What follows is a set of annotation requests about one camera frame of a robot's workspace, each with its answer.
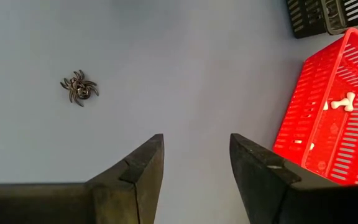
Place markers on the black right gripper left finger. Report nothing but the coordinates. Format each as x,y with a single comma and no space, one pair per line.
135,186

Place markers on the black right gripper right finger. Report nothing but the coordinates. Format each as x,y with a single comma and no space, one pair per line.
259,180

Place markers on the white plastic bone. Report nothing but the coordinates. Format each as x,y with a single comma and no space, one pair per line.
312,145
343,102
325,105

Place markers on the red plastic basket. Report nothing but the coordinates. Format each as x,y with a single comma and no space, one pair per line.
291,130

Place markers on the black plastic basket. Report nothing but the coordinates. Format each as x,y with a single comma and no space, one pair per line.
303,18

